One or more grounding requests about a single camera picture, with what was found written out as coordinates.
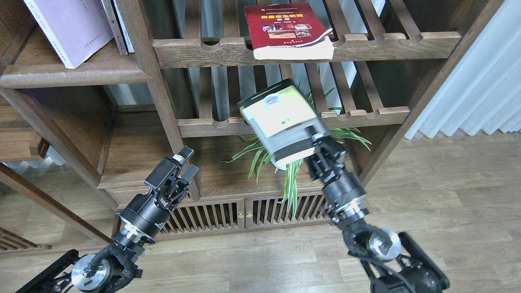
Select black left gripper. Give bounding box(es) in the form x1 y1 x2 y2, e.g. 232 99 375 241
119 146 199 241

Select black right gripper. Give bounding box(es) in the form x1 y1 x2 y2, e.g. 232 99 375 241
306 125 368 216

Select green and black book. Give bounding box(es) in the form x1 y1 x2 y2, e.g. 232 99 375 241
237 79 331 169

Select red cover book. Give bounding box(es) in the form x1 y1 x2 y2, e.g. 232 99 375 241
245 2 334 61

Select pale lilac white book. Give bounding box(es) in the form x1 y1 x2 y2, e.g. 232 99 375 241
24 0 114 69

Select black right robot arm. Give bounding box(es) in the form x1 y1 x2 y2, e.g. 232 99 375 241
306 126 450 293

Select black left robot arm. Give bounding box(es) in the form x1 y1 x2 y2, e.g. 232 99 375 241
19 146 199 293

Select green spider plant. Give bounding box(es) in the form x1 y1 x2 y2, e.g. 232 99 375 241
230 97 370 216

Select dark wooden bookshelf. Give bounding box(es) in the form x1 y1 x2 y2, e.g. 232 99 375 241
1 0 503 234

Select white blue upright book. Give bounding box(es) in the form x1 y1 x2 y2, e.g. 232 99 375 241
112 0 135 53

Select grey upright book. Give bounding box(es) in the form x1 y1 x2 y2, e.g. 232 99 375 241
102 0 128 55

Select white sheer curtain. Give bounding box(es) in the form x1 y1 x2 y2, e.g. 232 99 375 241
405 0 521 139

